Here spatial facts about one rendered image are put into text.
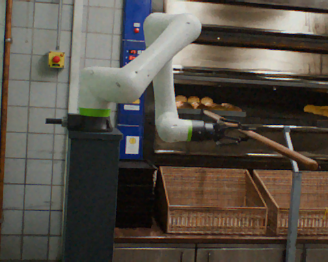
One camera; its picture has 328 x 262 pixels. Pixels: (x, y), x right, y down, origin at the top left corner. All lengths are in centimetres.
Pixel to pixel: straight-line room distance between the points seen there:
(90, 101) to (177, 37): 42
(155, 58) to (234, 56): 141
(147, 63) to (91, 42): 129
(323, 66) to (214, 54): 72
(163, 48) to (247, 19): 141
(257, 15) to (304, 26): 31
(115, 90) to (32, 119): 141
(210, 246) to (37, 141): 118
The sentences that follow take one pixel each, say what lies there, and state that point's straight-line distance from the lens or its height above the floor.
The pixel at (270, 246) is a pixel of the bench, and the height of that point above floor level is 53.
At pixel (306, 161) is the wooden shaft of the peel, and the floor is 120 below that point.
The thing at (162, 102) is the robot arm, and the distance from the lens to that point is 248.
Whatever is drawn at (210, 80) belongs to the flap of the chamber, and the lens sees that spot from 332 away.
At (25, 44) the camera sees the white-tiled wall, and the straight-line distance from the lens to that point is 340.
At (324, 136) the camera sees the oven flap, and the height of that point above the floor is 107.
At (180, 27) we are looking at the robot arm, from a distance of 227.
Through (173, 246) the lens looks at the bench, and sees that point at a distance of 305.
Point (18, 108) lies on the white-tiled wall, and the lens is 342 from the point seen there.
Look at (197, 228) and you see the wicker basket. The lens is 309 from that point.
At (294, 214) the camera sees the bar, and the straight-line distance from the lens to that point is 310.
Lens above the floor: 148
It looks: 3 degrees down
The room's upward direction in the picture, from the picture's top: 4 degrees clockwise
